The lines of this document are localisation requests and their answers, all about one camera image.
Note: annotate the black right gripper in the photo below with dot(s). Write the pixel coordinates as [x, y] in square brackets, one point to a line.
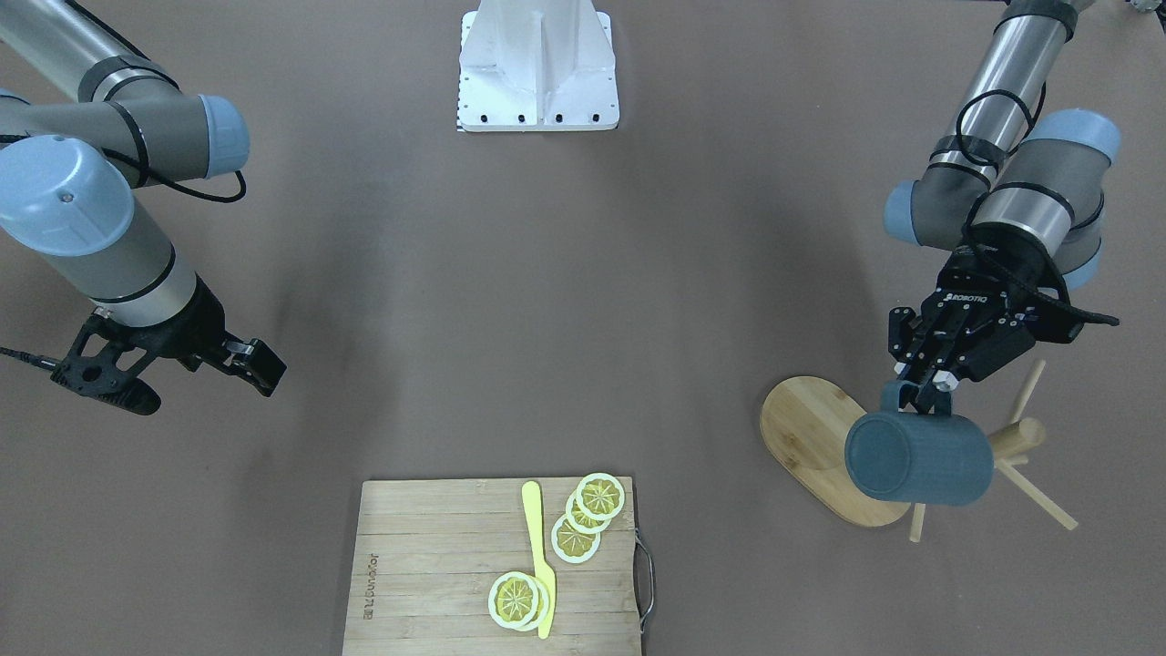
[195, 330]

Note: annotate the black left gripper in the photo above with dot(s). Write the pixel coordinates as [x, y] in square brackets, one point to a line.
[986, 284]

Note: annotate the dark teal mug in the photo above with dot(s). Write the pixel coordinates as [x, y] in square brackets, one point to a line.
[938, 458]

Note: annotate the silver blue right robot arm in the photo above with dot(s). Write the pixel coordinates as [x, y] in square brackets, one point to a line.
[69, 176]

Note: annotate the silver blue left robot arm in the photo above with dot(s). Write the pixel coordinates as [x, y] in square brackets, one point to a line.
[1014, 196]

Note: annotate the wooden mug rack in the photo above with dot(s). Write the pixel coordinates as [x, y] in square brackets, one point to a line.
[805, 421]

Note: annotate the wooden cutting board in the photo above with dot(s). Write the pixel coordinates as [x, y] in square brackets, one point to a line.
[427, 552]

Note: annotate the lemon slice top stack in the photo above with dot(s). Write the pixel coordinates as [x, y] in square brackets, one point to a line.
[601, 495]

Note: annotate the lemon slice stack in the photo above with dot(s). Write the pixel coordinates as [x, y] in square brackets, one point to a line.
[578, 520]
[572, 545]
[601, 495]

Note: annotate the lemon slice on knife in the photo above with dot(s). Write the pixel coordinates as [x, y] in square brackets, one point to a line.
[518, 602]

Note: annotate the yellow plastic knife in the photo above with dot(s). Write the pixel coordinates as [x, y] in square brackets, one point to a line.
[532, 504]

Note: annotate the lemon slice middle stack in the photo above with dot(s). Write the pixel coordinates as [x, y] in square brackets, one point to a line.
[578, 520]

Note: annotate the lemon slice bottom stack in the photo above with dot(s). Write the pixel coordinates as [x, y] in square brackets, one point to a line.
[572, 545]

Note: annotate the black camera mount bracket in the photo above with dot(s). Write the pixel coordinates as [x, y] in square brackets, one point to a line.
[91, 368]

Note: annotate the white pedestal column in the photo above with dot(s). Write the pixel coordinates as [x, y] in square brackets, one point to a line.
[537, 66]

